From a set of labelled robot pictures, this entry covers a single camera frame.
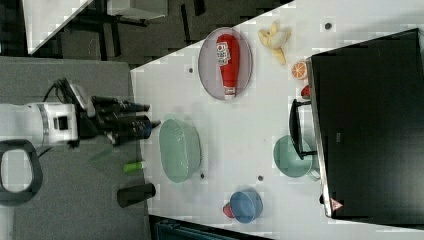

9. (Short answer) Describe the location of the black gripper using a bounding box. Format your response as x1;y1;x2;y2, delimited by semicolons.
70;84;161;145

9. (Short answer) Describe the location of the green plastic strainer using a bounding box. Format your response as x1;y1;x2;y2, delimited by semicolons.
159;114;201;183

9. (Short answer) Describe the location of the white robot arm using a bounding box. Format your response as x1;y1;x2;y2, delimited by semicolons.
1;79;161;148

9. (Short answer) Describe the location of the green marker pen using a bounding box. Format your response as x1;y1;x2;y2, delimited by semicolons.
123;161;144;174

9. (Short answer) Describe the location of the black cup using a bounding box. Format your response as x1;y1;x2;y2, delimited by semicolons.
117;183;156;208

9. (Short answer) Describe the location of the grey round plate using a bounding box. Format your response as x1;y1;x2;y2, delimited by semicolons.
198;28;253;100

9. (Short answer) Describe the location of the red ketchup bottle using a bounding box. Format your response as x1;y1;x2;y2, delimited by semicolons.
216;34;240;100

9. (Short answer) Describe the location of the red strawberry near bowl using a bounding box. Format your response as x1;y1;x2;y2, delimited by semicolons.
223;203;234;218

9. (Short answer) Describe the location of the blue bowl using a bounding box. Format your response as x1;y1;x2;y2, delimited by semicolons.
230;188;263;224

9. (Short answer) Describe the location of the green mug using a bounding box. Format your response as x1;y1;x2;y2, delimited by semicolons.
273;135;321;181

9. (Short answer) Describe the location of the peeled banana toy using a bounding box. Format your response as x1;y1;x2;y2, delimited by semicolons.
258;21;291;65

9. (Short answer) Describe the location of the orange slice toy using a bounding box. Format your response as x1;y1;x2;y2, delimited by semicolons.
291;61;307;80

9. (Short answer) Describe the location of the black toaster oven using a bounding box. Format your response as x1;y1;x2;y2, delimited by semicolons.
289;28;424;229

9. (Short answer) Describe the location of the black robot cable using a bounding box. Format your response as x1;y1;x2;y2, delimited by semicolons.
42;78;73;103

